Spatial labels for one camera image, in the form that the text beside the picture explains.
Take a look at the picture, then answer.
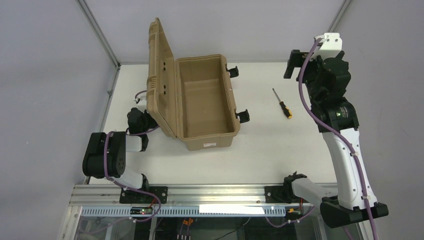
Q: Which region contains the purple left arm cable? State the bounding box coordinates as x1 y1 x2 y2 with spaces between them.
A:
77 90 163 234

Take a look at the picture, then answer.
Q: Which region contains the tan plastic toolbox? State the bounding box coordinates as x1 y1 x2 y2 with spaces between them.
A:
146 18 241 151

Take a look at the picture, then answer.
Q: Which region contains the white slotted cable duct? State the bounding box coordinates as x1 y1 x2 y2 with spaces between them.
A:
81 204 286 218

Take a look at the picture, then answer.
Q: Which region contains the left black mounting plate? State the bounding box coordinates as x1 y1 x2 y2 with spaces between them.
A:
119 186 168 204

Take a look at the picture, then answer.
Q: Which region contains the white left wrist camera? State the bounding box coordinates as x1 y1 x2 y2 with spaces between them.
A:
136 98 147 112

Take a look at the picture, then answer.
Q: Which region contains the black yellow screwdriver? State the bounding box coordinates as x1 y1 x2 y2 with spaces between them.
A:
272 88 293 119

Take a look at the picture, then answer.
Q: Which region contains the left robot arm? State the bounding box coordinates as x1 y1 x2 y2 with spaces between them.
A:
82 107 159 192

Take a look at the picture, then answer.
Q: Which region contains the black toolbox latch near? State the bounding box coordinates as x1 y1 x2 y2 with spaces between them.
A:
235 109 251 124

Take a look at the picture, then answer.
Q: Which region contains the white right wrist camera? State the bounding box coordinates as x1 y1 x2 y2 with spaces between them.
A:
311 32 343 60

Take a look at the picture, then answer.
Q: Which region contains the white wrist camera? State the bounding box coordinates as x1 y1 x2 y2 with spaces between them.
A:
136 98 147 112
311 32 343 60

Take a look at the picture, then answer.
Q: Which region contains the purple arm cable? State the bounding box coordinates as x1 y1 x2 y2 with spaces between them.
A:
77 90 163 234
264 38 380 240

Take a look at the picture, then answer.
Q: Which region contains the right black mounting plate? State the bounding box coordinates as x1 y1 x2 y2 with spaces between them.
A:
264 183 314 204

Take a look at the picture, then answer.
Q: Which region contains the aluminium frame rail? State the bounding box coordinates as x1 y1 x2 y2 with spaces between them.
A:
69 183 274 207

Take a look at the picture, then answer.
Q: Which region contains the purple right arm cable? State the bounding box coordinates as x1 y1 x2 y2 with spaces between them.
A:
264 38 380 240

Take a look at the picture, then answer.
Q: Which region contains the black mounting plate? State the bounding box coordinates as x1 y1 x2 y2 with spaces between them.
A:
264 183 314 204
119 186 168 204

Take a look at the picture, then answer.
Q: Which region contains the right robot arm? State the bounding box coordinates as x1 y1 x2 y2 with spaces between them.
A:
284 49 389 228

